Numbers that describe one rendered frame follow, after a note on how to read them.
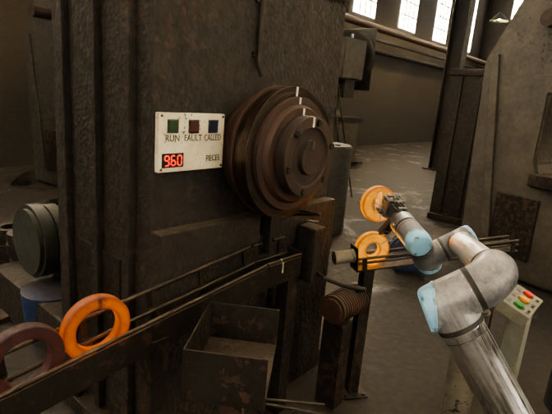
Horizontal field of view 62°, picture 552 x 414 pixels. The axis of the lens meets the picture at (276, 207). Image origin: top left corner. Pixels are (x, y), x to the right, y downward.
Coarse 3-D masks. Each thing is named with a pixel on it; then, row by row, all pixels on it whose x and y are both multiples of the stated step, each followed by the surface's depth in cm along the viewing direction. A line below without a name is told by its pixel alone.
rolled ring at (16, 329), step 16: (0, 336) 104; (16, 336) 104; (32, 336) 107; (48, 336) 110; (0, 352) 102; (48, 352) 113; (64, 352) 114; (48, 368) 112; (0, 384) 104; (16, 384) 108
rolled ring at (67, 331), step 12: (84, 300) 118; (96, 300) 118; (108, 300) 121; (120, 300) 124; (72, 312) 115; (84, 312) 116; (120, 312) 124; (72, 324) 115; (120, 324) 125; (72, 336) 116; (108, 336) 126; (72, 348) 117; (84, 348) 120
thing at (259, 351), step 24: (216, 312) 133; (240, 312) 132; (264, 312) 131; (192, 336) 114; (216, 336) 135; (240, 336) 134; (264, 336) 133; (192, 360) 108; (216, 360) 107; (240, 360) 106; (264, 360) 106; (192, 384) 109; (216, 384) 109; (240, 384) 108; (264, 384) 107; (240, 408) 124
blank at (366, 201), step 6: (372, 186) 192; (378, 186) 190; (366, 192) 190; (372, 192) 189; (378, 192) 190; (384, 192) 191; (390, 192) 192; (366, 198) 189; (372, 198) 190; (360, 204) 192; (366, 204) 190; (372, 204) 191; (366, 210) 191; (372, 210) 191; (366, 216) 191; (372, 216) 192; (378, 216) 192
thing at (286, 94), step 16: (272, 96) 149; (288, 96) 155; (304, 96) 161; (256, 112) 148; (240, 128) 149; (256, 128) 146; (240, 144) 148; (240, 160) 149; (240, 176) 151; (256, 192) 153; (256, 208) 162; (272, 208) 161
